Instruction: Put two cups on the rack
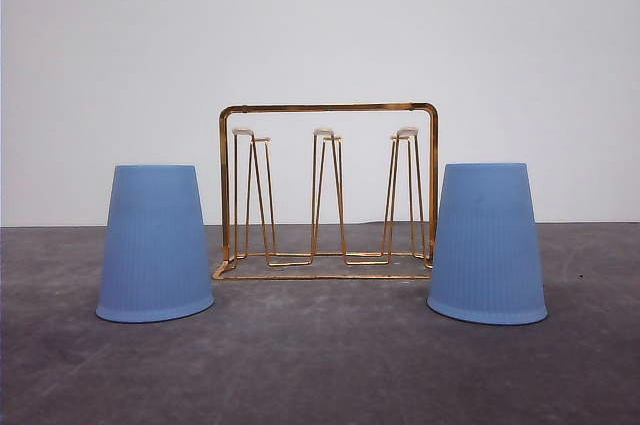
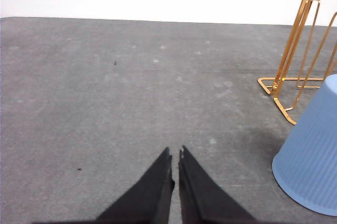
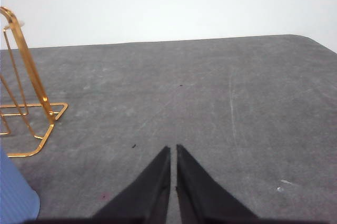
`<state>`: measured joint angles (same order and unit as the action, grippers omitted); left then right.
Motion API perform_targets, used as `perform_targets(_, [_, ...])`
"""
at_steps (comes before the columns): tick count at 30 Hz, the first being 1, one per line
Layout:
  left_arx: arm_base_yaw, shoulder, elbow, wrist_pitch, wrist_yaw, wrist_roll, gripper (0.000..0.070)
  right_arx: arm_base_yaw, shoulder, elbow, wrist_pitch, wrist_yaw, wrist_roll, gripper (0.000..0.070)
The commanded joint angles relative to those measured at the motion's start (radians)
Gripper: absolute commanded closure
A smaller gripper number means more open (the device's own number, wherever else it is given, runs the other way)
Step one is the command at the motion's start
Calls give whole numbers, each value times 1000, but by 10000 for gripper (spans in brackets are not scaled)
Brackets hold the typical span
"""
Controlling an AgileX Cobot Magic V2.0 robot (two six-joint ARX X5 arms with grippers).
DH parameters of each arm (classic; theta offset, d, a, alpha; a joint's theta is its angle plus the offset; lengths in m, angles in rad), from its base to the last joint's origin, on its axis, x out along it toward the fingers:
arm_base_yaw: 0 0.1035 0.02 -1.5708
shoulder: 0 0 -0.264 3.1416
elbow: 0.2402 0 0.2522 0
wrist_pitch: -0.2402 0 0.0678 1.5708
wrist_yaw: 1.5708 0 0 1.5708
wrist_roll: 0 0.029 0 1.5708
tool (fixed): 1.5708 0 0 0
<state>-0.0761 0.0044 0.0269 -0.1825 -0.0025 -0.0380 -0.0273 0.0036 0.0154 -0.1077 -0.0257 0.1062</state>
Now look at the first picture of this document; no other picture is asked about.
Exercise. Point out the gold wire cup rack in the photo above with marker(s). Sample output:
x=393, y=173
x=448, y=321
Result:
x=328, y=190

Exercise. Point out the blue ribbed cup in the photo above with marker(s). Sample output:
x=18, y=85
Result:
x=154, y=266
x=485, y=264

